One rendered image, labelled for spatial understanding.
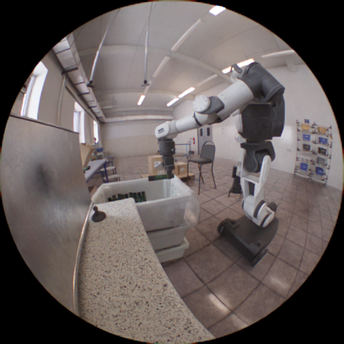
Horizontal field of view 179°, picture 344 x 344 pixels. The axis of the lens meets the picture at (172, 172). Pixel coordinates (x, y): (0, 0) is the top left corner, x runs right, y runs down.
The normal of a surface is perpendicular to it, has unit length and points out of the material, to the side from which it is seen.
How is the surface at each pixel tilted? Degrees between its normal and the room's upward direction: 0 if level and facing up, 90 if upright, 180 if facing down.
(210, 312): 0
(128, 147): 90
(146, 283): 0
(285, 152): 90
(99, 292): 0
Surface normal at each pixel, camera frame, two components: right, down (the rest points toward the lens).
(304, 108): -0.90, 0.17
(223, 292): -0.05, -0.96
